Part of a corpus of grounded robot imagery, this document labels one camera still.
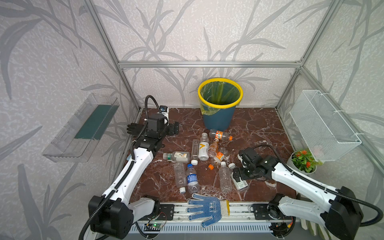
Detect green white label bottle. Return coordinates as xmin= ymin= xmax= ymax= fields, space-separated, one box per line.
xmin=229 ymin=163 xmax=249 ymax=191

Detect orange cap label bottle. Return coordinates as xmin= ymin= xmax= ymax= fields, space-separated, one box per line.
xmin=208 ymin=147 xmax=229 ymax=170

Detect orange liquid bottle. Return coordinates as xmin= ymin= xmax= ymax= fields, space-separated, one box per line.
xmin=208 ymin=138 xmax=219 ymax=158

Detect orange label bottle top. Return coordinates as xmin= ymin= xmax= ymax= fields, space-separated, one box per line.
xmin=209 ymin=129 xmax=233 ymax=141

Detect clear bottle blue label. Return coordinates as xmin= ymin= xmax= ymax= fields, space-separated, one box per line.
xmin=186 ymin=164 xmax=200 ymax=194

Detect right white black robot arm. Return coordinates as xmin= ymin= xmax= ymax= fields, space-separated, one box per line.
xmin=234 ymin=147 xmax=384 ymax=240

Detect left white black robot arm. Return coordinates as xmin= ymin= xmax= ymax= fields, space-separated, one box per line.
xmin=79 ymin=118 xmax=180 ymax=240

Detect teal bin with yellow rim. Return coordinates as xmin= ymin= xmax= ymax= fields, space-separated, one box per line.
xmin=198 ymin=78 xmax=244 ymax=131

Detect black green work glove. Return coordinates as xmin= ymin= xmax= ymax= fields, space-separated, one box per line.
xmin=127 ymin=122 xmax=148 ymax=138

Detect slim clear bottle white cap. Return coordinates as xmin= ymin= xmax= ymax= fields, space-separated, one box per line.
xmin=191 ymin=139 xmax=199 ymax=166

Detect potted plant red flowers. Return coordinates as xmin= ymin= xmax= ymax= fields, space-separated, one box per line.
xmin=287 ymin=149 xmax=324 ymax=175

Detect white yellow label bottle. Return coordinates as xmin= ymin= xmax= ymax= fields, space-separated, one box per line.
xmin=198 ymin=133 xmax=209 ymax=161

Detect blue dotted knit glove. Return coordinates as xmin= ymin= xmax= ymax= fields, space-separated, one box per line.
xmin=186 ymin=193 xmax=230 ymax=229

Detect white green striped glove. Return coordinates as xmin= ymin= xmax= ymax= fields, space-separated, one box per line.
xmin=300 ymin=219 xmax=332 ymax=240

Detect green circuit board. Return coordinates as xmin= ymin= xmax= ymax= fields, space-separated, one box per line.
xmin=144 ymin=222 xmax=166 ymax=232

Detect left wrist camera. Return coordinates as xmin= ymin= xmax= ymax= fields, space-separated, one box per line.
xmin=160 ymin=105 xmax=169 ymax=125

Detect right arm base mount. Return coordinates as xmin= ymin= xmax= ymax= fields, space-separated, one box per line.
xmin=250 ymin=204 xmax=293 ymax=221

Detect white wire mesh basket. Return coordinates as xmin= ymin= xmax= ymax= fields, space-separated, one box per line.
xmin=290 ymin=90 xmax=362 ymax=163

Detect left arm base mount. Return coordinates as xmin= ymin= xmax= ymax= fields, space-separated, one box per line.
xmin=140 ymin=203 xmax=175 ymax=221

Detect clear plastic wall tray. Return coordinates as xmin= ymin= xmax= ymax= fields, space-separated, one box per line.
xmin=42 ymin=94 xmax=120 ymax=163

